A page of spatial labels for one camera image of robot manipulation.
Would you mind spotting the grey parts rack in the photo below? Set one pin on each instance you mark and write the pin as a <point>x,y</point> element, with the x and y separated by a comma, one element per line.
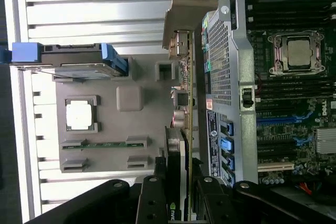
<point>110,129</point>

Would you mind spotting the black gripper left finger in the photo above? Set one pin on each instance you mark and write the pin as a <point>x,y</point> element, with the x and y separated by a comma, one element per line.
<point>152,203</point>

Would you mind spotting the black open PC case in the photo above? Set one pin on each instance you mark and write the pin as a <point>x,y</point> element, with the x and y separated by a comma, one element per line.
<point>223,77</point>

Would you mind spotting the silver chipset heatsink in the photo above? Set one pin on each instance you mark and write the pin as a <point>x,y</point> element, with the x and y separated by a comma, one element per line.
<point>326,140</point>

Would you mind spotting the white expansion slot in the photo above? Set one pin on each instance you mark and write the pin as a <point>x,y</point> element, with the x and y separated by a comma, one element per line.
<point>275,166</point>

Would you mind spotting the blue expansion slot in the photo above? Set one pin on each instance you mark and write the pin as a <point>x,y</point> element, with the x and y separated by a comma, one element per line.
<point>278,121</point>

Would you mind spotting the green Dell motherboard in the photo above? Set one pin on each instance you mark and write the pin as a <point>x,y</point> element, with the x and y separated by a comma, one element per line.
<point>275,129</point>

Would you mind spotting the metal CPU socket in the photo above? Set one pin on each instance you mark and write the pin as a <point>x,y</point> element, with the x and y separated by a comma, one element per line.
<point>279,53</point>

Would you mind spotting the CPU with paste residue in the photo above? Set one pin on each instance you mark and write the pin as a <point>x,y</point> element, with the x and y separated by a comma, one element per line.
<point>302,52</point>

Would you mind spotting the hard disk in blue caddy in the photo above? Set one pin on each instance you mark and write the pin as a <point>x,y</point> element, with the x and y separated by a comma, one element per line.
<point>73,56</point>

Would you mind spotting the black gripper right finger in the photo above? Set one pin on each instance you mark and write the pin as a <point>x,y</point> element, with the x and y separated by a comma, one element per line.
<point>212,203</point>

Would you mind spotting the long black expansion slot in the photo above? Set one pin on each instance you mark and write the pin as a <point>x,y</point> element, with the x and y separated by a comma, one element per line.
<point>275,140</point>
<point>275,150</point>

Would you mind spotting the clean silver CPU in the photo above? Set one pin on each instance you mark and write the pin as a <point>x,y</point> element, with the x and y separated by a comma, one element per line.
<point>78,116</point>

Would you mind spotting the green RAM stick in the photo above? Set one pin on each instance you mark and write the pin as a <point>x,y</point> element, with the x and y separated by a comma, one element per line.
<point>105,145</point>

